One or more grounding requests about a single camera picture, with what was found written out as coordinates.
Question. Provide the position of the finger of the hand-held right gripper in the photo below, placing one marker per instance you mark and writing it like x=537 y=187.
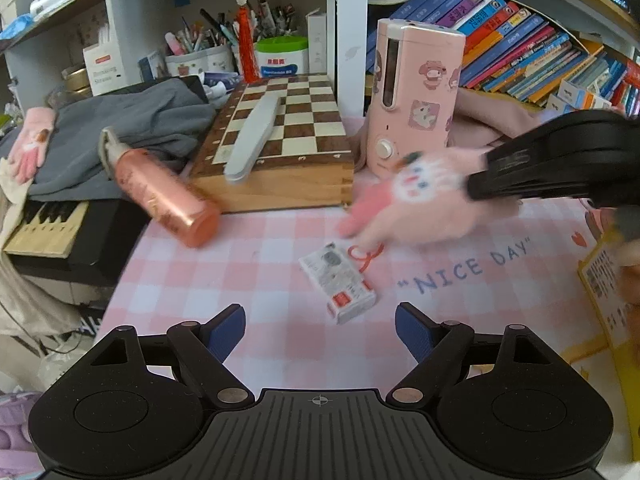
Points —
x=550 y=184

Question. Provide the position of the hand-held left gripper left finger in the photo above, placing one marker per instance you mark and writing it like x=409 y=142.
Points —
x=227 y=332

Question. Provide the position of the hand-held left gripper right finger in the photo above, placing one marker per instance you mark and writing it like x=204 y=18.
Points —
x=415 y=332

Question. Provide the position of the small white paper box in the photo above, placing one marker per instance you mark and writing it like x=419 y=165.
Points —
x=340 y=280

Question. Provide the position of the yellow cardboard box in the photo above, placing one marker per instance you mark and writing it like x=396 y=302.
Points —
x=600 y=285

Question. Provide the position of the pink knit glove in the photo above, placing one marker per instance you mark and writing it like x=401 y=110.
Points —
x=32 y=145
x=425 y=195

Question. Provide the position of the orange white carton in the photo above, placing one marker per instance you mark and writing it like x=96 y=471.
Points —
x=555 y=102
x=585 y=95

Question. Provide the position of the mauve cloth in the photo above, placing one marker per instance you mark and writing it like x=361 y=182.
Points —
x=495 y=120

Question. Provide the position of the row of leaning colourful books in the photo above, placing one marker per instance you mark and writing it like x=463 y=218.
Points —
x=510 y=45

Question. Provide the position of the pink metallic bottle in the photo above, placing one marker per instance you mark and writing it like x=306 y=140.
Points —
x=165 y=195

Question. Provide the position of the black electronic keyboard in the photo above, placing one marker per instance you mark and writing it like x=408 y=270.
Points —
x=100 y=240

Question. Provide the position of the pink cylindrical appliance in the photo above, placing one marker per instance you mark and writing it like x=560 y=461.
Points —
x=415 y=85

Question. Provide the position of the long grey case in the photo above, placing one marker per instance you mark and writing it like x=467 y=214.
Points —
x=252 y=140

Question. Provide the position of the cream tote bag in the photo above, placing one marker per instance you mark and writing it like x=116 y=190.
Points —
x=30 y=305

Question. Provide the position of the wooden chessboard box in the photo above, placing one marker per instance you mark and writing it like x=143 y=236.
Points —
x=300 y=125

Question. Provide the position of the grey garment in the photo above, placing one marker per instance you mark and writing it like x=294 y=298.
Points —
x=125 y=125

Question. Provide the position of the purple backpack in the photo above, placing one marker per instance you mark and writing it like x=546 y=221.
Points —
x=15 y=425

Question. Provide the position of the white blue tube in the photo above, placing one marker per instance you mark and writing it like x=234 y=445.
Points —
x=220 y=85

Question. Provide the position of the white wooden bookshelf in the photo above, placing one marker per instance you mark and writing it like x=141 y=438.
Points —
x=351 y=35

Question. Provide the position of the white pen cup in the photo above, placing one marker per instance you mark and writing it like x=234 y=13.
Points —
x=200 y=62

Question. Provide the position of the tall white carton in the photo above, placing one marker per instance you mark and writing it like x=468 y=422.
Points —
x=316 y=42

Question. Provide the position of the green-lidded white tub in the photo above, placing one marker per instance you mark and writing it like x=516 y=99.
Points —
x=282 y=62

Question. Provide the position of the red tassel ornament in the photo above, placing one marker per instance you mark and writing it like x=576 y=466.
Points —
x=248 y=50

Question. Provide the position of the white red-label box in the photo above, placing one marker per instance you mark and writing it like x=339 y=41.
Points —
x=107 y=72

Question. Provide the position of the round metal tin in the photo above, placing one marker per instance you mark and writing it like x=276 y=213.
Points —
x=77 y=82

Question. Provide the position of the blue plastic packet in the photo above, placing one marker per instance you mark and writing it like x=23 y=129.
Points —
x=17 y=27

